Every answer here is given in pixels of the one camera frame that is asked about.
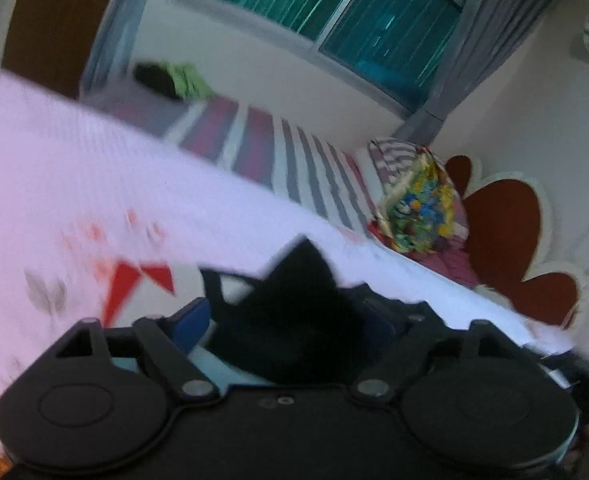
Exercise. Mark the striped pillow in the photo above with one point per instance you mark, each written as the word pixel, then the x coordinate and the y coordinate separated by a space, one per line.
pixel 394 170

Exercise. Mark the floral bed sheet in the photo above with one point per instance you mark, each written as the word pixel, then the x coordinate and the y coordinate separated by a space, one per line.
pixel 74 170

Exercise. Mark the black cloth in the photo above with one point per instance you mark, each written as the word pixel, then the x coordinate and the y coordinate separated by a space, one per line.
pixel 154 77

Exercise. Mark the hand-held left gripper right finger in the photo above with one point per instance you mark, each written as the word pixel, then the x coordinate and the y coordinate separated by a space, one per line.
pixel 380 330

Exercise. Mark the striped knit sweater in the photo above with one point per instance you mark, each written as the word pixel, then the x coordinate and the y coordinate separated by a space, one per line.
pixel 294 320

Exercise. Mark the striped bed sheet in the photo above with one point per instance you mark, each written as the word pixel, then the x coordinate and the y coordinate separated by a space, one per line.
pixel 274 155

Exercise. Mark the colourful cartoon cushion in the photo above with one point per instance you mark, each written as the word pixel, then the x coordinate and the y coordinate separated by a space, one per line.
pixel 422 205

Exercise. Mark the window with green glass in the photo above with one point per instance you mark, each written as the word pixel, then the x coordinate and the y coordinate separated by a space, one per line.
pixel 354 5

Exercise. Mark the grey curtain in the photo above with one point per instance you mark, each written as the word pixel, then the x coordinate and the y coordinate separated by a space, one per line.
pixel 474 45
pixel 109 25

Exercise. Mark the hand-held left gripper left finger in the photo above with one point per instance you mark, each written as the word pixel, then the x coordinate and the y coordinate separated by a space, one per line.
pixel 192 321

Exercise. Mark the red and white headboard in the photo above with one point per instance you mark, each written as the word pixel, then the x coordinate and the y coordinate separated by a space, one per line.
pixel 509 240

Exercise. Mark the brown wooden door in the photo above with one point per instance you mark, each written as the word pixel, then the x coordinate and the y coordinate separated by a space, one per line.
pixel 54 25

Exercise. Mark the green cloth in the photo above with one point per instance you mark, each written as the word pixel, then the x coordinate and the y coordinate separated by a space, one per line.
pixel 189 80

